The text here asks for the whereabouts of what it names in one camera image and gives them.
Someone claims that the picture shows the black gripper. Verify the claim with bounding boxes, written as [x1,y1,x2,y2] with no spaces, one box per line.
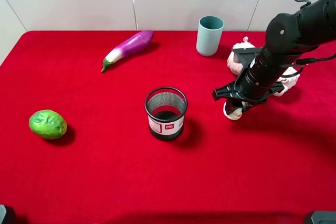
[212,78,285,115]

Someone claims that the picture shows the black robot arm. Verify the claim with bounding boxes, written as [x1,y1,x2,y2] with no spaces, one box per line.
[213,0,335,120]

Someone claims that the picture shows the dark object bottom right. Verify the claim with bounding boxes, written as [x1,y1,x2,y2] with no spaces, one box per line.
[304,211,336,224]

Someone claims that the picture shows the dark object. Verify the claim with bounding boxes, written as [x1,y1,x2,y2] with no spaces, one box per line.
[304,211,336,224]
[0,205,15,224]

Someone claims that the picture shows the dark object bottom left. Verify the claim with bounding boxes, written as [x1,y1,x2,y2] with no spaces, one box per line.
[0,205,15,224]

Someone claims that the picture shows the rolled pink towel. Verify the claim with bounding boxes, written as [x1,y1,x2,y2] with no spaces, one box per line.
[227,37,300,97]

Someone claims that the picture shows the red velvet table cloth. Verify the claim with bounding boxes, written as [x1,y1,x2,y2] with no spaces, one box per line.
[1,31,335,223]

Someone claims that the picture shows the black mesh pen holder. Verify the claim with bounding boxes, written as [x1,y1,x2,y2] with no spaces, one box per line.
[144,86,188,142]

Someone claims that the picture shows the light blue cup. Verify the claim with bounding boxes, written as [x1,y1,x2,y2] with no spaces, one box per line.
[196,16,225,57]

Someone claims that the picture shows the purple white eggplant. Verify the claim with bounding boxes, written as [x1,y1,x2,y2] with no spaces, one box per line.
[101,30,154,72]

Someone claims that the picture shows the green lime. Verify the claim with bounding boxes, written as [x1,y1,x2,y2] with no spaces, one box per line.
[29,109,68,140]

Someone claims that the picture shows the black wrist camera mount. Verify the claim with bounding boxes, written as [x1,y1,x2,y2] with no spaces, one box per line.
[232,47,261,68]

